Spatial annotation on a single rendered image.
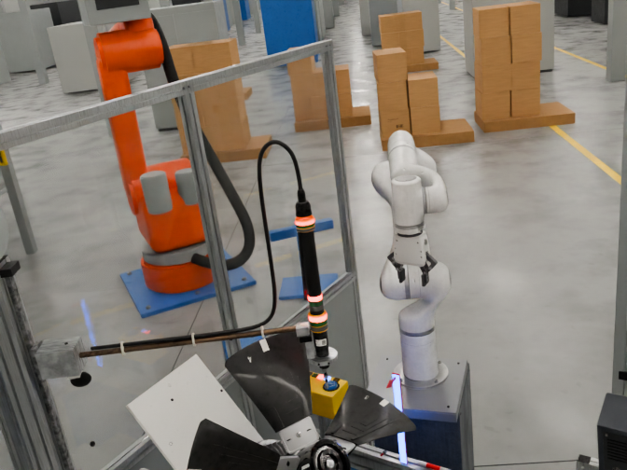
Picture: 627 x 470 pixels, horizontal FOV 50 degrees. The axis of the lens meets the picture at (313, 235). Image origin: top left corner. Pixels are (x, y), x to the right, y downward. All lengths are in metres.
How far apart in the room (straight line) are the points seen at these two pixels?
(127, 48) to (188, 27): 6.76
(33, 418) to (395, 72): 7.70
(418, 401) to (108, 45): 3.80
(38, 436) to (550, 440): 2.60
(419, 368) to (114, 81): 3.69
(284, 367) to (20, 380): 0.63
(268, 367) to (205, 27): 10.48
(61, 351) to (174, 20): 10.64
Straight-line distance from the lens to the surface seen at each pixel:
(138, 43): 5.36
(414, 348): 2.33
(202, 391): 1.93
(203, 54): 9.46
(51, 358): 1.72
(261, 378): 1.78
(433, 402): 2.32
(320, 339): 1.63
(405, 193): 1.91
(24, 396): 1.79
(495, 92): 9.65
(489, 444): 3.69
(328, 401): 2.21
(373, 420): 1.91
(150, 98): 2.13
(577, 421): 3.88
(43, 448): 1.87
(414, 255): 2.00
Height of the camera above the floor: 2.32
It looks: 21 degrees down
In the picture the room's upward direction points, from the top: 7 degrees counter-clockwise
